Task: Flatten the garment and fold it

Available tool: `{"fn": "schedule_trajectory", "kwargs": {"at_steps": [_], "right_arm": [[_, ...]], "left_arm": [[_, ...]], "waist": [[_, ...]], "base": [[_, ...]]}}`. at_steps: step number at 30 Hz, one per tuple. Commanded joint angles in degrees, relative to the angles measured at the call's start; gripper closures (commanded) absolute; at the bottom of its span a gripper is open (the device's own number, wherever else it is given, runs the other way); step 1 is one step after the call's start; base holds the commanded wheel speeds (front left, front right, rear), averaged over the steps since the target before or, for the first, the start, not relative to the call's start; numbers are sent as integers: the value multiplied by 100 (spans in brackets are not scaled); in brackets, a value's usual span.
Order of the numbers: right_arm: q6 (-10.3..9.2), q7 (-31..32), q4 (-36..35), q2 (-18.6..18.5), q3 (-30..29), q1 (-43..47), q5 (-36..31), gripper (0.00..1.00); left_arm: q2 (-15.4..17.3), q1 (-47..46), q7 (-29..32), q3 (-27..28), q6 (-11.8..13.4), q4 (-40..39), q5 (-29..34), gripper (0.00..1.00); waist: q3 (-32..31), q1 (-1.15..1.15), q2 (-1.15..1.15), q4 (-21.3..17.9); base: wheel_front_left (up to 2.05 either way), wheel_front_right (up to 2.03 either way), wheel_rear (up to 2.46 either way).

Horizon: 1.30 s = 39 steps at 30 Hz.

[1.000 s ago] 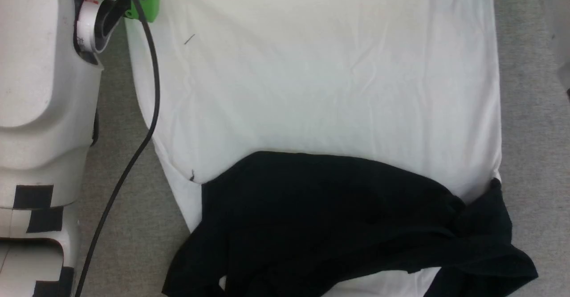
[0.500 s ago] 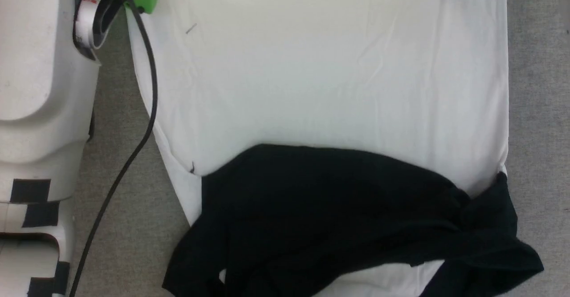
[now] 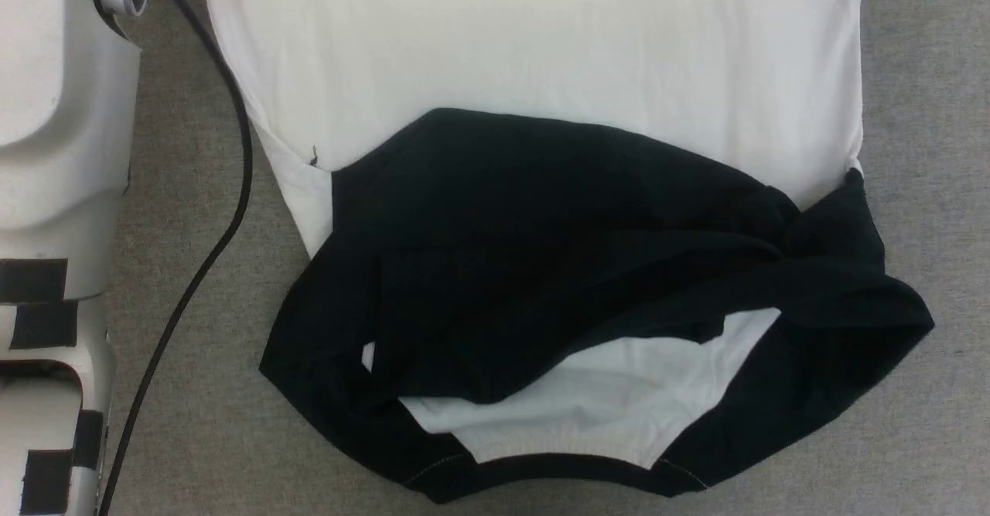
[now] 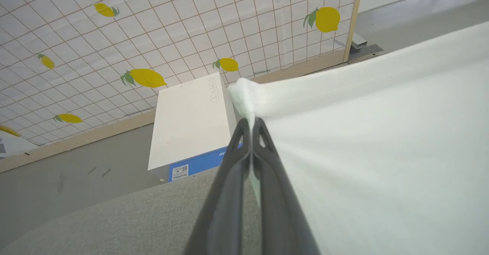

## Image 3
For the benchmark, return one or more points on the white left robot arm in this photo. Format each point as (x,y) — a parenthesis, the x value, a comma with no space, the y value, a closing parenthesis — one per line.
(54,129)

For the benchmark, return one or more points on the white and black shirt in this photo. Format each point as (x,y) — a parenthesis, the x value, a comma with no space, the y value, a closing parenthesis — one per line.
(541,52)

